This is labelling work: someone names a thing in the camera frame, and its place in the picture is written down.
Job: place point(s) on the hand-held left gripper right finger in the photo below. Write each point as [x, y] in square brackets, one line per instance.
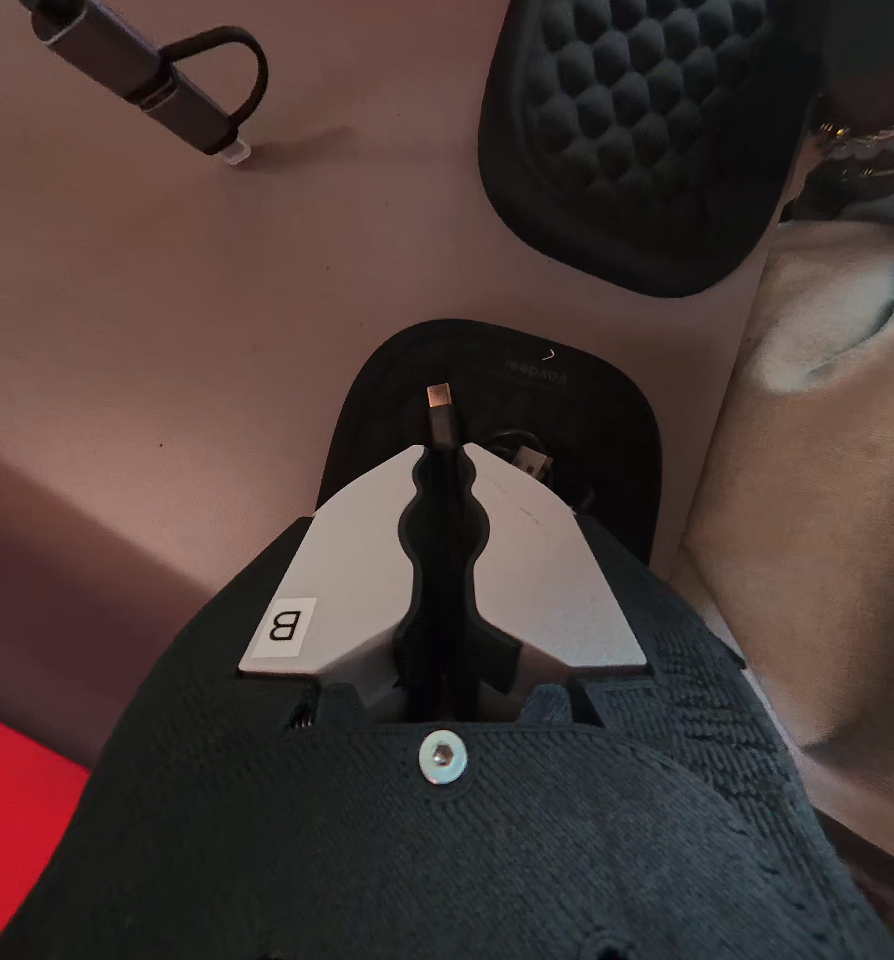
[552, 585]

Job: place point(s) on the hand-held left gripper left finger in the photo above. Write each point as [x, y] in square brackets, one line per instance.
[327, 585]

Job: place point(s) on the grey usb adapter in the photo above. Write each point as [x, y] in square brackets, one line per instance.
[109, 56]

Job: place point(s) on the black open case base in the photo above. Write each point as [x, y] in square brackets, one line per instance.
[582, 405]

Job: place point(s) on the person's pale sweater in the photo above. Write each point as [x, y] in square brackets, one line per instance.
[829, 525]

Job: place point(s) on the red plastic object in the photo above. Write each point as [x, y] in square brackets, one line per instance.
[4, 825]

